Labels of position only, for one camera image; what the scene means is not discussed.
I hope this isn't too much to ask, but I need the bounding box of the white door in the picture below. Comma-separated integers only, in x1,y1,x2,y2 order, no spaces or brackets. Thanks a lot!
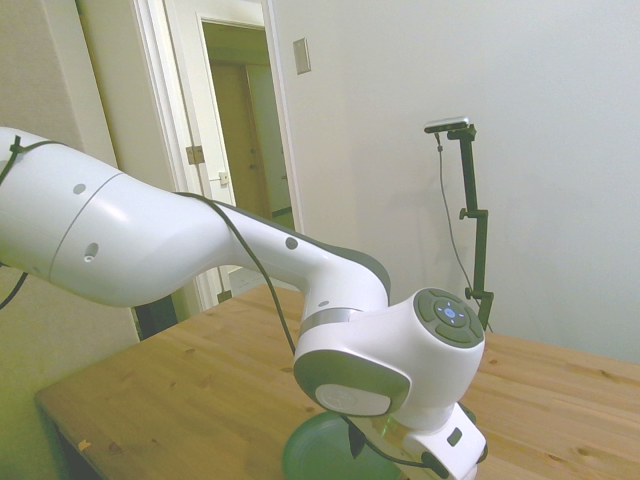
74,0,201,321

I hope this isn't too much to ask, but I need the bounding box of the white door frame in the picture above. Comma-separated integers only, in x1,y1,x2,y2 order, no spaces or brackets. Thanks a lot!
164,0,306,307

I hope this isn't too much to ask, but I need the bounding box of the black jointed camera stand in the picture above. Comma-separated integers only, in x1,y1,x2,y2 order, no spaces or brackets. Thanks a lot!
446,124,496,334

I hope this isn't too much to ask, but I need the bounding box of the brown wooden hallway door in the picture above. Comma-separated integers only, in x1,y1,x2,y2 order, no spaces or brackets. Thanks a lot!
212,62,272,220

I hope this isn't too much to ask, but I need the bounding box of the grey camera cable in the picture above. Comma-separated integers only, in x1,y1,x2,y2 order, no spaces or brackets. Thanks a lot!
433,130,477,301

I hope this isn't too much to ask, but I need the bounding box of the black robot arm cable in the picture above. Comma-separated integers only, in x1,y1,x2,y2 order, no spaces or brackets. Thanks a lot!
0,134,489,480

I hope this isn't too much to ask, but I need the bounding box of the grey exterior camera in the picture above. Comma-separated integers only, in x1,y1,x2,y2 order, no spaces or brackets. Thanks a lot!
423,115,473,135

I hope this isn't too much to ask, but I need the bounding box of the wall switch plate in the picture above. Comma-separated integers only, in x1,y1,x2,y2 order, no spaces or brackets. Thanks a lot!
292,37,312,76

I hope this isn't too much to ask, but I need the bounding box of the round plastic plate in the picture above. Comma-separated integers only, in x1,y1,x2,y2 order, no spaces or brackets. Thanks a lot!
282,410,402,480

